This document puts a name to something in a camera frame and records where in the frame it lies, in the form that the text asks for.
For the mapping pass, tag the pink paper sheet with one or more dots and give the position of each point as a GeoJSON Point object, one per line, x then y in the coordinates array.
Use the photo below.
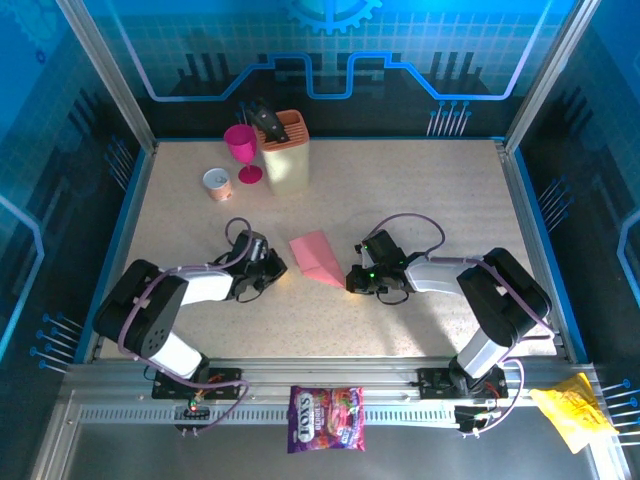
{"type": "Point", "coordinates": [315, 250]}

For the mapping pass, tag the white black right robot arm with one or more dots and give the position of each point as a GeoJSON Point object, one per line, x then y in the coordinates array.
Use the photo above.
{"type": "Point", "coordinates": [435, 274]}

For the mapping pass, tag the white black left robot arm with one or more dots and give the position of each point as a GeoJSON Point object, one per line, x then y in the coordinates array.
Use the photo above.
{"type": "Point", "coordinates": [205, 289]}

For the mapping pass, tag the small tin can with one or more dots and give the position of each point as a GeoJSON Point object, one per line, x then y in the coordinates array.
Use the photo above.
{"type": "Point", "coordinates": [219, 186]}

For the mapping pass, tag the beige knife block orange top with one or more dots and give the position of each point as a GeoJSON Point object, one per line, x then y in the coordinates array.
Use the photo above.
{"type": "Point", "coordinates": [287, 170]}

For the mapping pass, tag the magenta plastic goblet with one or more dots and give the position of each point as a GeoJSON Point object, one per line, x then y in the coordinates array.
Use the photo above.
{"type": "Point", "coordinates": [241, 142]}

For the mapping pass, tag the purple candy bag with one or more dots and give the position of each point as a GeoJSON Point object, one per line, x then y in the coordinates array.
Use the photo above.
{"type": "Point", "coordinates": [325, 420]}

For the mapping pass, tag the black controller box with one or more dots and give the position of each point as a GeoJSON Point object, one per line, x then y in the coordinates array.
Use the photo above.
{"type": "Point", "coordinates": [472, 417]}
{"type": "Point", "coordinates": [192, 412]}

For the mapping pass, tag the yellow plastic bag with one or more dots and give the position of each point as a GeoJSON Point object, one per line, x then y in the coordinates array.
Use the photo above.
{"type": "Point", "coordinates": [570, 410]}

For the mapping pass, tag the aluminium frame rail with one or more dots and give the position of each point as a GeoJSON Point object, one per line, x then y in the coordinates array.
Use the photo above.
{"type": "Point", "coordinates": [325, 372]}

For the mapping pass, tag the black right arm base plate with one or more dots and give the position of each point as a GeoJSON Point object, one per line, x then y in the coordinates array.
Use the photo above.
{"type": "Point", "coordinates": [431, 382]}

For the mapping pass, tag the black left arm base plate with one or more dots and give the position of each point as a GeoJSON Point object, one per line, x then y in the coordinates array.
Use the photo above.
{"type": "Point", "coordinates": [227, 382]}

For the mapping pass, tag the aluminium side rail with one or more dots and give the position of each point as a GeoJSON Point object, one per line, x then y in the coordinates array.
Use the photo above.
{"type": "Point", "coordinates": [124, 240]}
{"type": "Point", "coordinates": [532, 240]}

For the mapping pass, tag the aluminium frame post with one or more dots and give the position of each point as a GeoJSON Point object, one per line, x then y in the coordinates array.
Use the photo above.
{"type": "Point", "coordinates": [547, 75]}
{"type": "Point", "coordinates": [107, 75]}

